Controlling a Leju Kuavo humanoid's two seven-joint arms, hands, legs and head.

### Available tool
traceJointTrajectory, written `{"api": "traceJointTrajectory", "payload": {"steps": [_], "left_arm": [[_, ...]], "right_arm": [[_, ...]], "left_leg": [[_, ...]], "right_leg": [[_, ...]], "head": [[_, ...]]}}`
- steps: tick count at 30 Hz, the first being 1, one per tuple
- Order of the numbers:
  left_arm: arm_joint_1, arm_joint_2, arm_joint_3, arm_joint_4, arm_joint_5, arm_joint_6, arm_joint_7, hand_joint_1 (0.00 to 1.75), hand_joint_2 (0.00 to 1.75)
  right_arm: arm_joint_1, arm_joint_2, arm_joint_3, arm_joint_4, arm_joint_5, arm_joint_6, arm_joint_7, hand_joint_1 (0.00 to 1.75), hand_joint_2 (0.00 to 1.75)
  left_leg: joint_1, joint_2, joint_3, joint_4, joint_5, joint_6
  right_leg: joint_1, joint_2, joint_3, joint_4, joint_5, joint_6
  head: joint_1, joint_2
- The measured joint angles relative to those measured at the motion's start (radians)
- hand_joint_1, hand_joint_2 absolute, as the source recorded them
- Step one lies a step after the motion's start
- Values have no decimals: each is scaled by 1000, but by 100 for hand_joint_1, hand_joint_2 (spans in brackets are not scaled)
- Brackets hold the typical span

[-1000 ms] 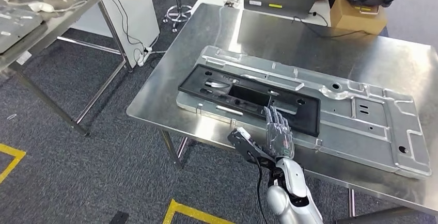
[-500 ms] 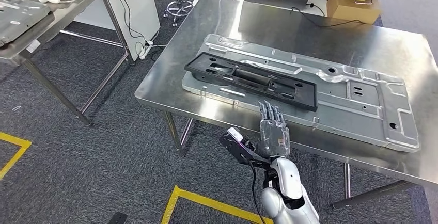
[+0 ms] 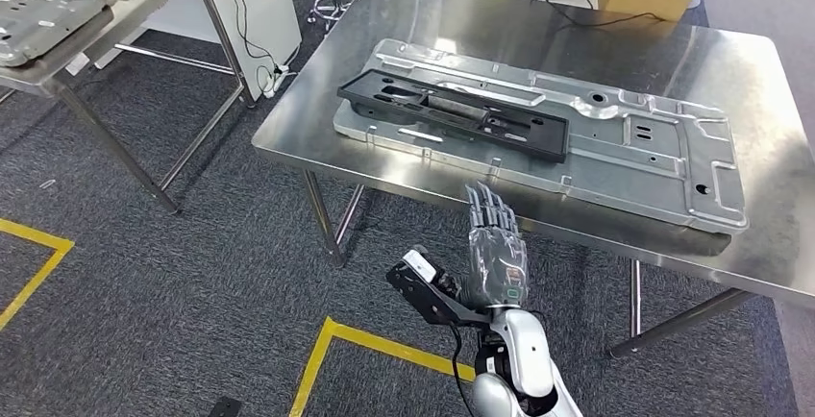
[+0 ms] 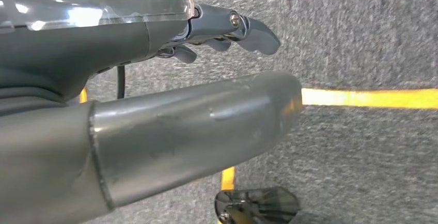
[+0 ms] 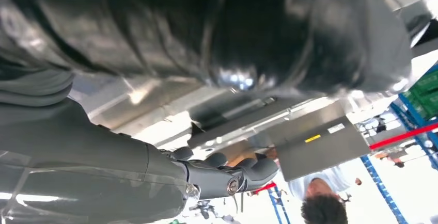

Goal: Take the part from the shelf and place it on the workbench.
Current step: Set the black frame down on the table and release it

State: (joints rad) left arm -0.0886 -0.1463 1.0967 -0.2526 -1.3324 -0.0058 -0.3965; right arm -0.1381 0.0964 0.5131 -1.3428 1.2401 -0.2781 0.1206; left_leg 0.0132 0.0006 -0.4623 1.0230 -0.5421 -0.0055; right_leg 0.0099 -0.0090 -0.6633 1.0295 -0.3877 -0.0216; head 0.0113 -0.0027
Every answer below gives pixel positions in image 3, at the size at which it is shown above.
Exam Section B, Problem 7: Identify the black plastic license plate frame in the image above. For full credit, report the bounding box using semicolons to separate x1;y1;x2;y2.
335;68;571;165

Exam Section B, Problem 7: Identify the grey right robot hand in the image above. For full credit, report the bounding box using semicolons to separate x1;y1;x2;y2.
437;182;531;311

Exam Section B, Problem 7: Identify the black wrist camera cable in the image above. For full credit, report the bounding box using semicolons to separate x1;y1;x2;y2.
448;323;474;417

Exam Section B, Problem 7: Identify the stainless steel workbench table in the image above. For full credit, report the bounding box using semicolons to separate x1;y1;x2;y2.
250;0;815;359

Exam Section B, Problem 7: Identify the yellow floor tape outline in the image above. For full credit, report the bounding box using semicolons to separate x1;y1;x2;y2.
288;315;479;417
0;217;76;331

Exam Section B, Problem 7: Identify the black robot foot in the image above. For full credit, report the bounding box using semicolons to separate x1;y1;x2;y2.
209;396;244;417

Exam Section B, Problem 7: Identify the thin black power cable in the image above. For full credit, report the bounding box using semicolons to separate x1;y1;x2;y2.
212;0;283;85

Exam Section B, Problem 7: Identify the stamped silver metal panel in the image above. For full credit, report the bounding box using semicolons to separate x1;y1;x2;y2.
0;0;111;69
332;37;751;237

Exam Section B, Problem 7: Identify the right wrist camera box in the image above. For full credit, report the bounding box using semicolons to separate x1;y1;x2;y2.
384;246;495;329

